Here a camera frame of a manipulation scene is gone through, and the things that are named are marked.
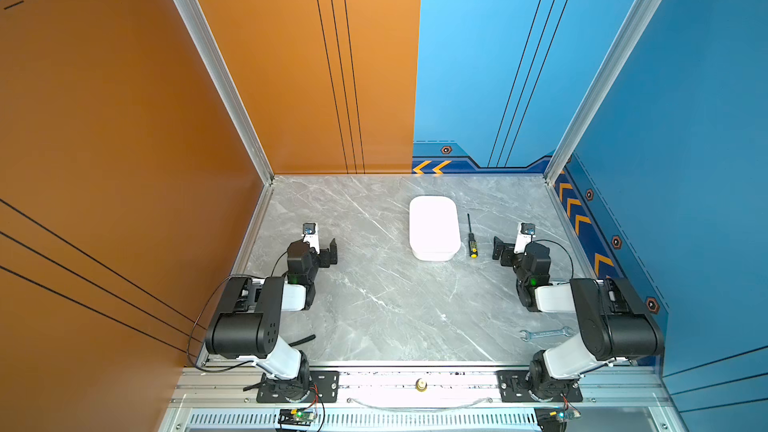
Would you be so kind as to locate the brass knob on rail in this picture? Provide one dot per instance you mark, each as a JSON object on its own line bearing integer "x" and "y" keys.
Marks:
{"x": 421, "y": 385}

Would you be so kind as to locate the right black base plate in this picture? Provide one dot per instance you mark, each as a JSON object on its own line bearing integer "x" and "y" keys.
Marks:
{"x": 517, "y": 386}

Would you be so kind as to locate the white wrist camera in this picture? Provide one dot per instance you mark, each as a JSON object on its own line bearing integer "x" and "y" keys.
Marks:
{"x": 310, "y": 236}
{"x": 525, "y": 235}

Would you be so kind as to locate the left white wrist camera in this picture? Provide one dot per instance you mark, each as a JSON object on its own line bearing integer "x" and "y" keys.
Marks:
{"x": 310, "y": 236}

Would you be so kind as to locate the left green circuit board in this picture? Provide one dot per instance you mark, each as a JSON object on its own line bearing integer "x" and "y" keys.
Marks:
{"x": 296, "y": 419}

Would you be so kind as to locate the silver open-end wrench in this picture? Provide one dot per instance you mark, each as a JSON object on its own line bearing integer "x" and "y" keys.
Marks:
{"x": 528, "y": 336}

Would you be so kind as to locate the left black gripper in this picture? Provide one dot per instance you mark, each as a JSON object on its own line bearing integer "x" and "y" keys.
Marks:
{"x": 331, "y": 259}

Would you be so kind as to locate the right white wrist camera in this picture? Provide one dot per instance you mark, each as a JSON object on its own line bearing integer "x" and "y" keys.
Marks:
{"x": 525, "y": 235}

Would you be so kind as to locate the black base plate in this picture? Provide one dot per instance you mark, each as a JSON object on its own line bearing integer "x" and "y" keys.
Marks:
{"x": 517, "y": 386}
{"x": 302, "y": 389}

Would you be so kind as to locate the aluminium front rail frame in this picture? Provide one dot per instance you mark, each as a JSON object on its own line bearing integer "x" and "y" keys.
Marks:
{"x": 460, "y": 397}

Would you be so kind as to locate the aluminium corner post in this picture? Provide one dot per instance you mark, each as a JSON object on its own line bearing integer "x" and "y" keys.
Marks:
{"x": 631, "y": 30}
{"x": 203, "y": 38}

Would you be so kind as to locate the black yellow screwdriver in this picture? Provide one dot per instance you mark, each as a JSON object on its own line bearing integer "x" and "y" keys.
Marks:
{"x": 472, "y": 242}

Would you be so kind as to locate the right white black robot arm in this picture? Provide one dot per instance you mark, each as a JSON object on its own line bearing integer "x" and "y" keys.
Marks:
{"x": 613, "y": 324}

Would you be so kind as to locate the right circuit board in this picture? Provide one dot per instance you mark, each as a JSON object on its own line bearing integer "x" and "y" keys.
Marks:
{"x": 555, "y": 420}

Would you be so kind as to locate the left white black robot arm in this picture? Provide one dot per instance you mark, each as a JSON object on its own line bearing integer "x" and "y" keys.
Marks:
{"x": 246, "y": 324}

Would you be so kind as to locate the white plastic bin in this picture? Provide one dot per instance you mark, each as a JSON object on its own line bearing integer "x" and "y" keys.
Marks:
{"x": 434, "y": 233}

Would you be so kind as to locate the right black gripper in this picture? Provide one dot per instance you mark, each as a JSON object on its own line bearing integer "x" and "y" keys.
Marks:
{"x": 508, "y": 252}

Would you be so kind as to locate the right aluminium corner post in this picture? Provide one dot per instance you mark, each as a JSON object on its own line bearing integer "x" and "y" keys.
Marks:
{"x": 631, "y": 30}

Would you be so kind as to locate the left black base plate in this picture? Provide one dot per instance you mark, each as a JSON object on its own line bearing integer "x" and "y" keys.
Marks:
{"x": 302, "y": 389}

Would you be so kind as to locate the left aluminium corner post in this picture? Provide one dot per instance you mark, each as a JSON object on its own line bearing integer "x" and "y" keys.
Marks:
{"x": 203, "y": 38}

